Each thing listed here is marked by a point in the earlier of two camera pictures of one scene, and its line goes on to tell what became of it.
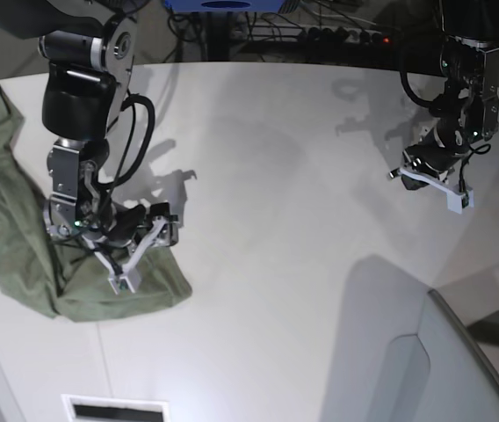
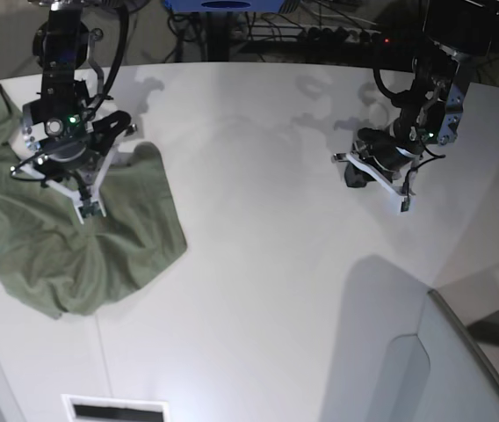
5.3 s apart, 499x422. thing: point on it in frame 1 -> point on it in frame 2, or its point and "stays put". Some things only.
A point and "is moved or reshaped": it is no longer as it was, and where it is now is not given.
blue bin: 226,6 stays put
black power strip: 337,34 stays put
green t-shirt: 7,199 is moved or reshaped
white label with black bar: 81,408 stays put
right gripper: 434,153 -> 379,148
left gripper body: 124,227 -> 65,158
